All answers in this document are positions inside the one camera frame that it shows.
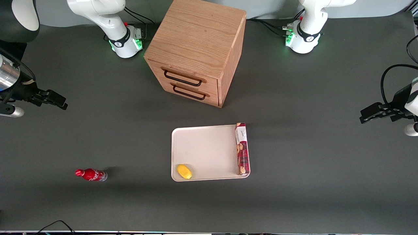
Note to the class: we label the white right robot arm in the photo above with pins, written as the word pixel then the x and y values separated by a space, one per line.
pixel 111 19

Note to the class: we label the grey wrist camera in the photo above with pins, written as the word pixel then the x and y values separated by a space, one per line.
pixel 411 129
pixel 11 112

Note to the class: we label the yellow lemon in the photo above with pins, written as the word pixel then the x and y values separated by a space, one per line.
pixel 184 171

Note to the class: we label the wooden drawer cabinet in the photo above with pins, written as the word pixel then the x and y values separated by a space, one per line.
pixel 199 36

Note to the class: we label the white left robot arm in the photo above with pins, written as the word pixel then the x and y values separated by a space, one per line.
pixel 308 36

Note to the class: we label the red cookie box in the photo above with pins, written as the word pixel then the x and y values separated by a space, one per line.
pixel 242 153

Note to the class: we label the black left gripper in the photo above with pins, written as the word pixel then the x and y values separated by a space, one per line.
pixel 398 100

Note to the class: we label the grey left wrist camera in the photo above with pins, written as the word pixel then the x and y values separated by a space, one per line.
pixel 411 129

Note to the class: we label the red coke bottle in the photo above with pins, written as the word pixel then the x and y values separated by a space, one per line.
pixel 91 175

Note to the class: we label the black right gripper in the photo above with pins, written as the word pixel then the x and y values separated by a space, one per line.
pixel 23 88

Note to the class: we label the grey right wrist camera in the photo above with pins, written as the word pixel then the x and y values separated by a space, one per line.
pixel 11 112

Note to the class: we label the cream plastic tray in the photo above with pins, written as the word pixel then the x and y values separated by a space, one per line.
pixel 209 153

